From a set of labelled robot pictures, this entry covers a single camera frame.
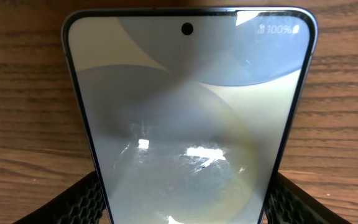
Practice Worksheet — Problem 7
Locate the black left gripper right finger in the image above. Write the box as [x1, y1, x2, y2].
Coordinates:
[264, 173, 350, 224]

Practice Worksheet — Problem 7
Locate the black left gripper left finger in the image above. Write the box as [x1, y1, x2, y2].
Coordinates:
[14, 171, 106, 224]

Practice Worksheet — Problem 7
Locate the blue Samsung Galaxy smartphone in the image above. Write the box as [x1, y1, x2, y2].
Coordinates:
[62, 6, 318, 223]

